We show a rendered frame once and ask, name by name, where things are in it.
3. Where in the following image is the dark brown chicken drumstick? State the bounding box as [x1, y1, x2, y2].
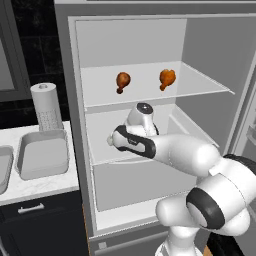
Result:
[115, 71, 132, 95]

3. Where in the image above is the orange brown chicken drumstick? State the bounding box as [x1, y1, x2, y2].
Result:
[158, 68, 177, 92]

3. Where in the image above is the grey tupperware container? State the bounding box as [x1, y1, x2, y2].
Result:
[15, 128, 71, 182]
[0, 144, 15, 196]

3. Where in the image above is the clear glass fridge shelf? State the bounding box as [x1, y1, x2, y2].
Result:
[85, 105, 220, 167]
[80, 61, 236, 109]

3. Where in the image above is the white paper towel roll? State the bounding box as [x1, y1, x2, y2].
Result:
[30, 82, 65, 132]

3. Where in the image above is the open grey fridge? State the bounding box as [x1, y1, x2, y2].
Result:
[54, 0, 256, 256]

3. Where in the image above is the black drawer front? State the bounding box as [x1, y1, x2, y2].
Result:
[0, 190, 85, 224]

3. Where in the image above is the grey fridge freezer drawer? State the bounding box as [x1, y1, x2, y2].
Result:
[87, 225, 208, 256]

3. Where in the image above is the grey fridge door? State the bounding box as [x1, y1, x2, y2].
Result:
[225, 61, 256, 168]

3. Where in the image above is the grey freezer drawer handle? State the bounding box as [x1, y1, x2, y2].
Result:
[98, 232, 174, 256]

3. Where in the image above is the silver drawer handle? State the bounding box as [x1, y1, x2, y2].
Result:
[17, 202, 46, 215]

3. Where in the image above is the grey wall cabinet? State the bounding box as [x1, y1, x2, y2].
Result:
[0, 0, 33, 103]

